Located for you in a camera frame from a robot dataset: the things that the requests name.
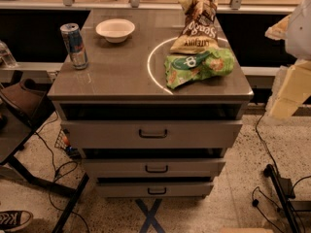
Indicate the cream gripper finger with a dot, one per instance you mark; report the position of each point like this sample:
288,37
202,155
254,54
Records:
294,91
278,31

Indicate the green rice chip bag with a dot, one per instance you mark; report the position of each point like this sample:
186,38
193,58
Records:
181,69

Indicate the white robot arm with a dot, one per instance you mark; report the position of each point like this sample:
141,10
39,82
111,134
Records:
295,30

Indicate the brown sea salt chip bag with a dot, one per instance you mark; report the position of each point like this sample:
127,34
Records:
200,32

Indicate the redbull can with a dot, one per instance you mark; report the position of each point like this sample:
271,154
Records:
74,44

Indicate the black floor stand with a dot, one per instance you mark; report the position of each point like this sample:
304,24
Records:
285,193

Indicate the top drawer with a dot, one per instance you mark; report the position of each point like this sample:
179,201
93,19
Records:
151,134

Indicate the drawer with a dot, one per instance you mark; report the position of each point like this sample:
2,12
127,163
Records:
152,168
113,190
151,134

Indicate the grey drawer cabinet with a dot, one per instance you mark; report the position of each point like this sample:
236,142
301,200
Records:
126,81

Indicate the white bowl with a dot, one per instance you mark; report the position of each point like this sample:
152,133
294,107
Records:
115,30

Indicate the middle drawer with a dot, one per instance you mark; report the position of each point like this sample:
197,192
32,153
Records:
152,168

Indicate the bottom drawer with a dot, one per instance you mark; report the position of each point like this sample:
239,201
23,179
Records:
113,190

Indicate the dark side table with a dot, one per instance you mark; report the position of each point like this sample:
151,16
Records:
27,107

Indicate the clear plastic bottle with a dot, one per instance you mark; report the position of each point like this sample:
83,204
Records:
7,56

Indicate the black white sneaker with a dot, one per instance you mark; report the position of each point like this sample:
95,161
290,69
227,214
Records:
12,221

